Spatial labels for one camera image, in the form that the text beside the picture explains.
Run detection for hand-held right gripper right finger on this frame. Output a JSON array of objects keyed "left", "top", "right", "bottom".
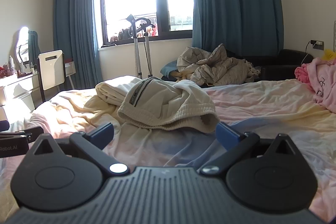
[{"left": 197, "top": 122, "right": 302, "bottom": 176}]

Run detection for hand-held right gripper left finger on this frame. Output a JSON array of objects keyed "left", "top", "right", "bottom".
[{"left": 25, "top": 122, "right": 130, "bottom": 176}]

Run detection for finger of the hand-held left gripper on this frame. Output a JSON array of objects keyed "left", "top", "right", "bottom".
[{"left": 5, "top": 126, "right": 44, "bottom": 139}]

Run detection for white pants with black stripe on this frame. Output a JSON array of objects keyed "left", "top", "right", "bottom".
[{"left": 117, "top": 77, "right": 220, "bottom": 134}]

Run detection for cream towel blanket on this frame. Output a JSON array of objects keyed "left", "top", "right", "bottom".
[{"left": 84, "top": 81, "right": 142, "bottom": 119}]

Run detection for bed with pastel sheet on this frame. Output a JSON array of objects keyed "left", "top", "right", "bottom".
[{"left": 0, "top": 76, "right": 336, "bottom": 214}]

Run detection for white dressing table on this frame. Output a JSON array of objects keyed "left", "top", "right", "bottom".
[{"left": 0, "top": 72, "right": 40, "bottom": 121}]

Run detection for white backed chair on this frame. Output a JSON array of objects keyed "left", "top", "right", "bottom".
[{"left": 35, "top": 50, "right": 66, "bottom": 104}]

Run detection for grey quilted jacket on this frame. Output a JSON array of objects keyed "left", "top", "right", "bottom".
[{"left": 176, "top": 43, "right": 261, "bottom": 86}]

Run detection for black sofa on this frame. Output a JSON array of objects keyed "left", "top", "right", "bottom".
[{"left": 226, "top": 49, "right": 314, "bottom": 81}]

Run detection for dark green hanging cloth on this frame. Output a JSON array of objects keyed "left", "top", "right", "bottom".
[{"left": 28, "top": 30, "right": 41, "bottom": 68}]

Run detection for blue pillow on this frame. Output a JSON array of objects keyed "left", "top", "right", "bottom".
[{"left": 161, "top": 61, "right": 181, "bottom": 78}]

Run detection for garment steamer stand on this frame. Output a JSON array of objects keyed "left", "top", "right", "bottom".
[{"left": 125, "top": 14, "right": 155, "bottom": 80}]

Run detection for windowsill clutter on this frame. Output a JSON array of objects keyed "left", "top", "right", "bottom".
[{"left": 110, "top": 24, "right": 159, "bottom": 43}]

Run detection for pink fleece garment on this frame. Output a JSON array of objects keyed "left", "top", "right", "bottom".
[{"left": 294, "top": 57, "right": 336, "bottom": 112}]

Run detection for blue curtain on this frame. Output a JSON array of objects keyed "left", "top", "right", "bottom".
[
  {"left": 189, "top": 0, "right": 284, "bottom": 55},
  {"left": 53, "top": 0, "right": 103, "bottom": 90}
]

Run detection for white charger cable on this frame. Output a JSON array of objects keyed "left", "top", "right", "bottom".
[{"left": 301, "top": 42, "right": 319, "bottom": 65}]

